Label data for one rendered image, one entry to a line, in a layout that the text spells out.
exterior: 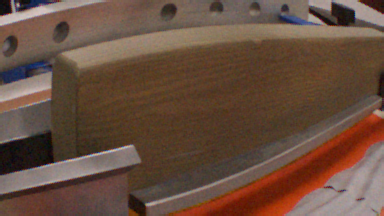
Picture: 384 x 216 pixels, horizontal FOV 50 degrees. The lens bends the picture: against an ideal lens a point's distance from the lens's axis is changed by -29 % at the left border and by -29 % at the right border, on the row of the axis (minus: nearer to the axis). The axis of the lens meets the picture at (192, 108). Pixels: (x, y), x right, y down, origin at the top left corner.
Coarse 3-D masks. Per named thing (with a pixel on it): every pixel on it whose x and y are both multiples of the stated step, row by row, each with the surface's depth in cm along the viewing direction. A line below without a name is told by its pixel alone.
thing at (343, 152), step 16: (352, 128) 45; (368, 128) 45; (336, 144) 41; (352, 144) 41; (368, 144) 41; (304, 160) 38; (320, 160) 38; (336, 160) 38; (352, 160) 38; (304, 176) 35; (320, 176) 35
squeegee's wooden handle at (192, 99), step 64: (64, 64) 21; (128, 64) 22; (192, 64) 24; (256, 64) 27; (320, 64) 32; (64, 128) 22; (128, 128) 23; (192, 128) 25; (256, 128) 29; (128, 192) 24
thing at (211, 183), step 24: (336, 120) 35; (288, 144) 31; (312, 144) 32; (216, 168) 27; (240, 168) 28; (264, 168) 29; (144, 192) 24; (168, 192) 25; (192, 192) 25; (216, 192) 26
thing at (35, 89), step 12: (48, 72) 40; (12, 84) 37; (24, 84) 37; (36, 84) 37; (48, 84) 38; (0, 96) 34; (12, 96) 34; (24, 96) 35; (36, 96) 36; (48, 96) 37; (0, 108) 33; (12, 108) 34
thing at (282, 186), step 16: (272, 176) 35; (288, 176) 35; (240, 192) 33; (256, 192) 33; (272, 192) 33; (288, 192) 33; (304, 192) 33; (192, 208) 31; (208, 208) 31; (224, 208) 31; (240, 208) 31; (256, 208) 31; (272, 208) 31; (288, 208) 31
